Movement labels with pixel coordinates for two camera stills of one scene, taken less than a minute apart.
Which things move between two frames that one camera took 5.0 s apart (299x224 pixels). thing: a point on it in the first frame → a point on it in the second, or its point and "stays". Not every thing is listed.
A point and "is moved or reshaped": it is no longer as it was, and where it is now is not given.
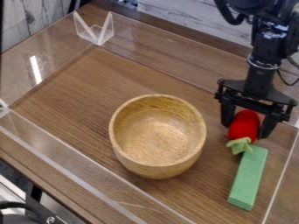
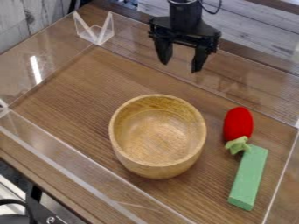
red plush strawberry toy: x=244 y=130 is moved or reshaped
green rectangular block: x=248 y=178 stays
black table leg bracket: x=39 y=214 stays
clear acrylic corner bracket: x=97 y=34 stays
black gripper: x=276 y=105 → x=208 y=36
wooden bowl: x=157 y=134 stays
